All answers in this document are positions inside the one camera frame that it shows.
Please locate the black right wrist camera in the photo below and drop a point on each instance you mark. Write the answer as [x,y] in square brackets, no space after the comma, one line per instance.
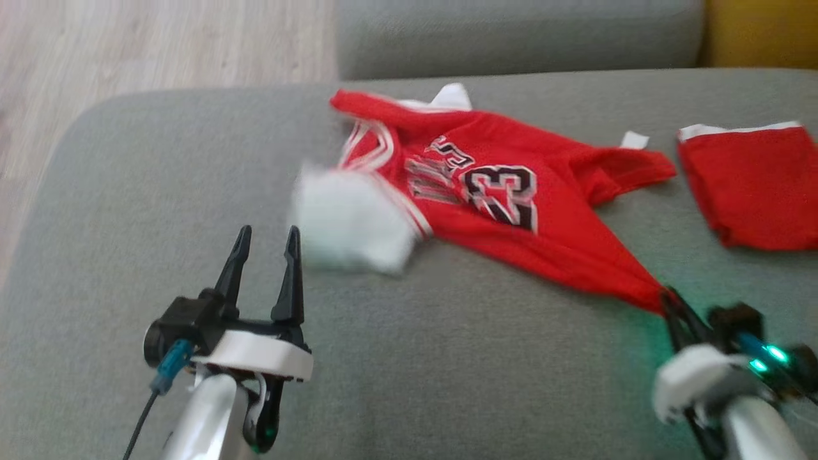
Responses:
[760,351]

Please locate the yellow sofa backrest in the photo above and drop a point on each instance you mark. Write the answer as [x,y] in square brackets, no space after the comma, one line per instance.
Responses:
[760,32]

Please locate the red white basketball jersey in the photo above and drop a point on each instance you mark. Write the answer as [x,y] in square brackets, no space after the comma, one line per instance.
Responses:
[511,243]

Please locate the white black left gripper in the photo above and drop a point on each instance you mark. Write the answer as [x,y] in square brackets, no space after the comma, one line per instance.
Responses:
[262,354]

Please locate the red shorts with white stripe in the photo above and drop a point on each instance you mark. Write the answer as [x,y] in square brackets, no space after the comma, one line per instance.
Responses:
[760,185]

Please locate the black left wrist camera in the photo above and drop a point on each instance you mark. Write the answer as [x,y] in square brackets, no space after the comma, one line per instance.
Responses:
[185,322]

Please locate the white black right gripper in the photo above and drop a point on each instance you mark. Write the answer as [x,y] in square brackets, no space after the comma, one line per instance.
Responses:
[696,377]

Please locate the yellow and grey sofa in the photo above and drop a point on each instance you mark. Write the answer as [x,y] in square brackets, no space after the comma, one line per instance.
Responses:
[447,383]

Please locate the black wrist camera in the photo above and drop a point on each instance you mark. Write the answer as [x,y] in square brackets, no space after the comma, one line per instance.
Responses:
[760,351]
[185,322]

